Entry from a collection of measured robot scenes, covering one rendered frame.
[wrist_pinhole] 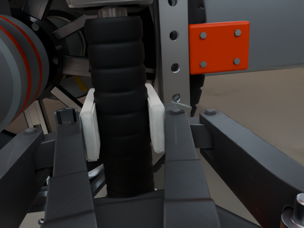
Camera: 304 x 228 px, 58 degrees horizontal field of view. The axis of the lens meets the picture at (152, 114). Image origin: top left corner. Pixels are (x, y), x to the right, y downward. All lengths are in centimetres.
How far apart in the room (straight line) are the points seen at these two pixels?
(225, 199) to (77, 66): 120
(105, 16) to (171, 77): 24
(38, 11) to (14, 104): 23
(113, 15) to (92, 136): 7
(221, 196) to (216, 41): 123
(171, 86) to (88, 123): 26
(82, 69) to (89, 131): 34
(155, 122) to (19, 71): 19
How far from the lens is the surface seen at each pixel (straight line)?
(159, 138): 16
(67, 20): 84
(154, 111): 16
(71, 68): 50
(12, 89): 31
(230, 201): 153
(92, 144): 16
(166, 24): 39
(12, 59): 31
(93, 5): 17
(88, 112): 16
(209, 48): 41
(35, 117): 54
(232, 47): 42
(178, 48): 40
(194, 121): 15
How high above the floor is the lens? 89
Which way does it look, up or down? 18 degrees down
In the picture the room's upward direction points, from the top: 4 degrees counter-clockwise
